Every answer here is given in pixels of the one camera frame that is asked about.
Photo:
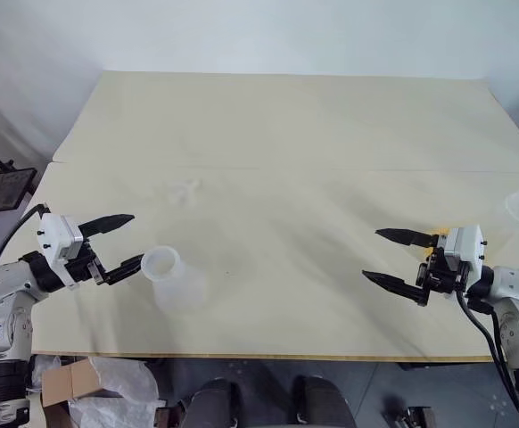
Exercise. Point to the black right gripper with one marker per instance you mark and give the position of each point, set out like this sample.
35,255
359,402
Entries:
440,276

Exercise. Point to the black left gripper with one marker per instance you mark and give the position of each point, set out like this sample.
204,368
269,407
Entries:
82,267

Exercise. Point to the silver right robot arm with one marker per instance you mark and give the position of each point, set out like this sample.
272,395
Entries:
518,285

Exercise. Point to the translucent plastic flask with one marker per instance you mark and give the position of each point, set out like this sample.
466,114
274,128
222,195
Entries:
179,290

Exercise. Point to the dark mesh tray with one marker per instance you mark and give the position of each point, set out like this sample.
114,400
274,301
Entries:
1,189

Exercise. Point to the beige paper table cover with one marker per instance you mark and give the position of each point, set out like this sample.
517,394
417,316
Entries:
286,120
286,312

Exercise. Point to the cardboard box with plastic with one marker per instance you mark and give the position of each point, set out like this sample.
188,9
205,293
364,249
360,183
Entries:
128,379

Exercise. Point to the brown cardboard box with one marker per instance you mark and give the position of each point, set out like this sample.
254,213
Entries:
63,383

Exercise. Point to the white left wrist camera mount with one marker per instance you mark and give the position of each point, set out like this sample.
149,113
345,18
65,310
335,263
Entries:
56,236

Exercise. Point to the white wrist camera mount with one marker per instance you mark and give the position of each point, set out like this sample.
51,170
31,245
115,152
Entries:
464,245
56,236

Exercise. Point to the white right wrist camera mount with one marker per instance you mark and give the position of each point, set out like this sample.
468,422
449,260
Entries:
464,245

